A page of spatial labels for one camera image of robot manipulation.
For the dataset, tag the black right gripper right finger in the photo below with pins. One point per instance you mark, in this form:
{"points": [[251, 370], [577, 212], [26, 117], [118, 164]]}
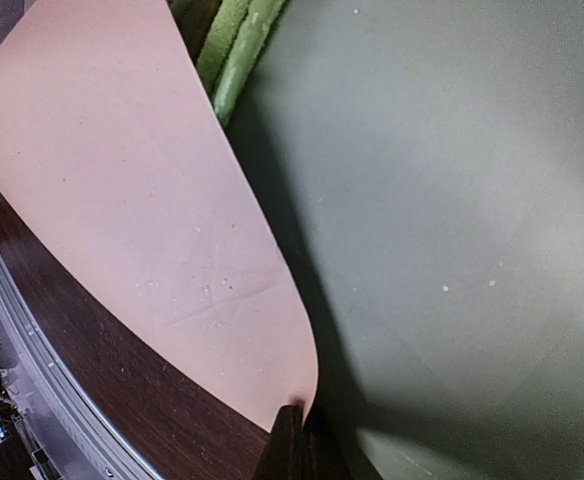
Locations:
{"points": [[323, 458]]}

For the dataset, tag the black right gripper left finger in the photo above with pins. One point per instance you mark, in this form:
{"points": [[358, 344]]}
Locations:
{"points": [[282, 457]]}

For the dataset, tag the green wrapping paper sheet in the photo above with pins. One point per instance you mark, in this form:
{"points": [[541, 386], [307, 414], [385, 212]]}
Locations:
{"points": [[421, 164]]}

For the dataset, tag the yellow fake flower stem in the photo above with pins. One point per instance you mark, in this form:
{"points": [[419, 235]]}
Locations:
{"points": [[238, 32]]}

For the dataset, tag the front aluminium rail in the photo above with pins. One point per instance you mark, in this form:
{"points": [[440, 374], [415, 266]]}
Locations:
{"points": [[68, 436]]}

